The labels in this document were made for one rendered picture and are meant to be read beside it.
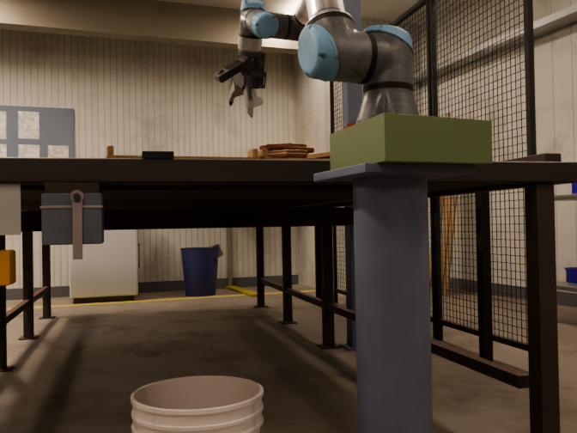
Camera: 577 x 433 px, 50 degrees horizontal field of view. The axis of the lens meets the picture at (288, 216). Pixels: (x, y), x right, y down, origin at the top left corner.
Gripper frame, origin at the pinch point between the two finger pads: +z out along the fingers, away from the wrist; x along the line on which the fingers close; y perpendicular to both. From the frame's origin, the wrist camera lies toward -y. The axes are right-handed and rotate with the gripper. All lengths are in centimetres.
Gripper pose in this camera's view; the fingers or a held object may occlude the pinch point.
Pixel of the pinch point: (239, 112)
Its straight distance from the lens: 209.8
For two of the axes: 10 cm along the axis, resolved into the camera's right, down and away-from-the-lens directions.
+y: 8.4, -1.3, 5.2
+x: -5.3, -3.9, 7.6
